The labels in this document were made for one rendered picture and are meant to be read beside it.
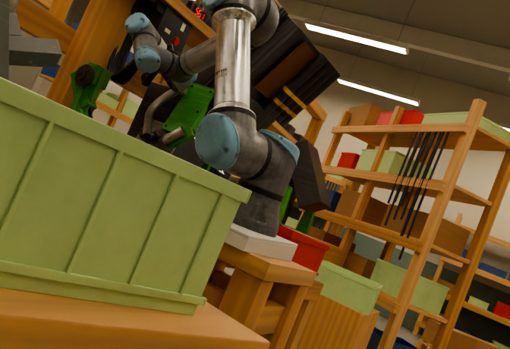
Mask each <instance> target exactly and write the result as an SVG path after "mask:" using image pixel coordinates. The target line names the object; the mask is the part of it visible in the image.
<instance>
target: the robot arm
mask: <svg viewBox="0 0 510 349"><path fill-rule="evenodd" d="M203 6H204V7H205V8H206V9H207V10H210V11H211V24H212V27H213V29H214V30H215V31H216V35H215V36H214V37H212V38H210V39H208V40H207V41H205V42H202V43H201V44H199V45H198V46H195V47H193V48H192V49H190V50H188V51H187V52H185V53H183V54H181V53H180V52H179V51H175V50H174V48H173V45H172V43H171V42H170V43H169V44H167V45H166V44H165V42H164V40H163V39H162V37H161V36H160V35H159V33H158V32H157V31H156V29H155V27H154V26H153V25H152V24H151V22H150V20H149V19H148V18H147V17H146V15H145V14H143V13H140V12H138V13H135V14H132V15H131V16H130V17H129V18H128V19H127V20H126V21H125V24H124V26H125V28H126V30H127V32H128V33H129V34H130V35H131V38H132V43H133V48H134V60H135V62H136V66H137V68H138V70H140V71H141V72H143V74H142V75H141V81H142V85H143V86H149V85H150V83H151V82H152V81H153V79H154V78H155V76H156V75H157V74H158V73H160V74H161V75H162V77H163V79H164V80H165V81H166V83H167V84H168V85H169V87H170V88H171V89H172V90H173V91H174V92H176V93H177V94H180V95H182V96H184V93H183V92H182V91H184V90H185V89H187V88H188V87H189V86H190V85H191V84H192V83H193V82H194V81H195V80H196V79H197V75H198V73H199V72H201V71H203V70H205V69H207V68H209V67H211V66H213V65H214V64H215V65H216V66H215V86H214V106H213V109H211V110H210V111H209V112H208V113H207V116H206V117H204V118H203V120H202V121H201V122H200V124H199V126H200V128H199V129H197V131H196V135H195V148H196V151H197V155H198V156H199V157H200V159H201V160H202V161H203V162H205V163H206V164H207V165H210V166H212V167H213V168H215V169H217V170H220V171H225V172H228V173H229V174H232V175H235V176H238V177H239V178H240V180H239V182H238V185H240V186H242V187H244V188H247V189H248V190H251V191H252V194H251V195H250V199H249V200H248V203H247V204H245V203H241V204H240V206H239V208H238V211H237V213H236V215H235V218H234V220H233V222H232V223H234V224H236V225H239V226H241V227H243V228H246V229H249V230H251V231H255V232H257V233H260V234H263V235H266V236H269V237H276V235H277V233H278V230H279V213H280V206H281V203H282V200H283V197H284V195H285V191H286V190H287V187H288V184H289V182H290V180H291V176H292V174H293V172H294V169H295V168H296V167H297V164H298V158H299V155H300V151H299V149H298V147H297V146H296V145H295V144H294V143H292V142H291V141H290V140H288V139H286V138H285V137H282V136H280V135H279V134H277V133H274V132H272V131H270V130H266V129H261V130H259V132H258V131H257V129H256V115H255V113H254V112H253V111H251V110H250V49H255V48H256V47H258V46H261V45H262V44H264V43H265V42H267V41H268V40H269V39H270V38H271V37H272V35H273V34H274V32H275V31H276V29H277V26H278V24H279V10H278V7H277V5H276V3H275V2H274V0H203Z"/></svg>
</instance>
